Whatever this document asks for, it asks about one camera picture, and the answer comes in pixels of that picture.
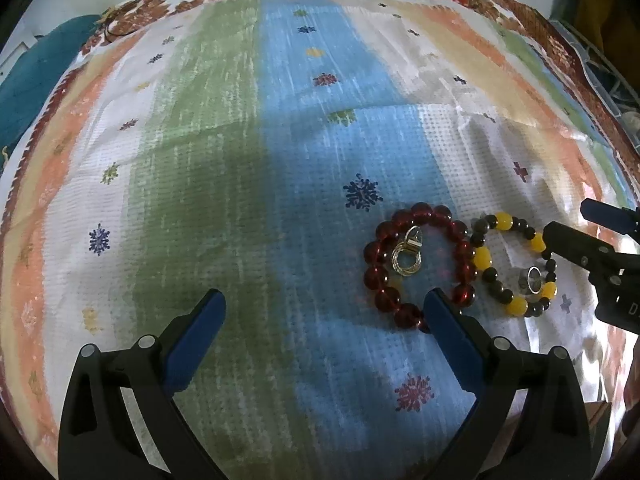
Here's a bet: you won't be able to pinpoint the yellow and dark bead bracelet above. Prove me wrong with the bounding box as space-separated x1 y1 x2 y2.
469 212 560 319

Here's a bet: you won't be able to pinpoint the teal pillow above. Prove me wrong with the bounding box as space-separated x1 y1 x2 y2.
0 14 104 154

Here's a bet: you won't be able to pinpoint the dark red bead bracelet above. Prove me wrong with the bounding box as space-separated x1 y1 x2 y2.
362 202 479 334

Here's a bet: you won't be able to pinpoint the gold linked rings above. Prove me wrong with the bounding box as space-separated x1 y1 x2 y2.
389 226 426 279

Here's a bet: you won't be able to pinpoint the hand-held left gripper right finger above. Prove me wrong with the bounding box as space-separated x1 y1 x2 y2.
422 287 593 480

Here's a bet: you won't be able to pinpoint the striped pastel cloth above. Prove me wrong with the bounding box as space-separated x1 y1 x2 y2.
0 0 637 480

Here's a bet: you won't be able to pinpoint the yellow hanging cloth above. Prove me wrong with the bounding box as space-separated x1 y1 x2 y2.
574 0 640 57

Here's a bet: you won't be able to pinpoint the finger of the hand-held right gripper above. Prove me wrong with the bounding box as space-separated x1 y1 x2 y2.
580 198 640 237
542 221 619 275

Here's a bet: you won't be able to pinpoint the silver ring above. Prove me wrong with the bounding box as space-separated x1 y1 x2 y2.
517 265 546 295

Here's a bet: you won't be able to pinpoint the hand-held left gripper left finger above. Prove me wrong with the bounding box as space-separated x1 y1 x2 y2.
57 289 227 480

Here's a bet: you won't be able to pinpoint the white headboard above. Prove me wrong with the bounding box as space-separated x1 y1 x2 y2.
0 41 27 77

